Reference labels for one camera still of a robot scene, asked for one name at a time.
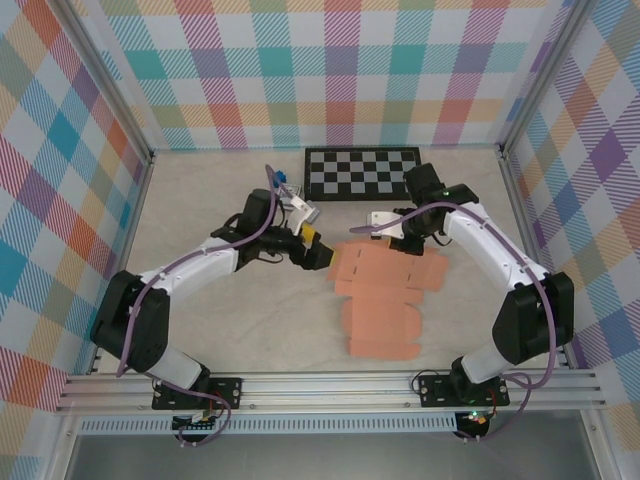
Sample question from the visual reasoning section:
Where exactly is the salmon paper box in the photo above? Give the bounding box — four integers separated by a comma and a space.
327, 238, 449, 360

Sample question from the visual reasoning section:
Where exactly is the black grey checkerboard panel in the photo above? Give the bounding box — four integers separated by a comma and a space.
301, 146, 427, 202

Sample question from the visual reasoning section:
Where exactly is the small controller circuit board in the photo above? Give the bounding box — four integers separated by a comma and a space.
172, 412, 221, 434
459, 409, 491, 429

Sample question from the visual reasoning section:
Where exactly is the grey metal panel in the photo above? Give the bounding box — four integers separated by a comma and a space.
64, 433, 601, 480

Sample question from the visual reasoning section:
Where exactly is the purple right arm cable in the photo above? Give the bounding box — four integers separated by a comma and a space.
348, 202, 557, 446

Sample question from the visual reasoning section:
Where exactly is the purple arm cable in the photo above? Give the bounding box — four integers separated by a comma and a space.
348, 202, 557, 446
115, 164, 289, 449

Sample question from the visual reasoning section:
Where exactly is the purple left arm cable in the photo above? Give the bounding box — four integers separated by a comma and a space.
115, 164, 289, 449

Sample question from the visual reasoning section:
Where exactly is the aluminium mounting rail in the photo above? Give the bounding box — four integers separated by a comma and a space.
54, 372, 609, 414

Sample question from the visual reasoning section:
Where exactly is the aluminium table side rail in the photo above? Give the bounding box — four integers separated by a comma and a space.
87, 152, 156, 376
498, 147, 574, 371

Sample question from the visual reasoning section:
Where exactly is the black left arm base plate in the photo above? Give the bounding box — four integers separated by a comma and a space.
151, 377, 245, 412

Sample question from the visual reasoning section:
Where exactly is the aluminium frame post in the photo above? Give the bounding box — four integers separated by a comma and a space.
498, 0, 596, 161
59, 0, 156, 169

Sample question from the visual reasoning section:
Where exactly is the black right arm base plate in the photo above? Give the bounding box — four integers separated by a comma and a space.
418, 374, 511, 409

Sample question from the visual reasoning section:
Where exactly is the slotted grey cable duct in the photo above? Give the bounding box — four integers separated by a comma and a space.
77, 418, 459, 435

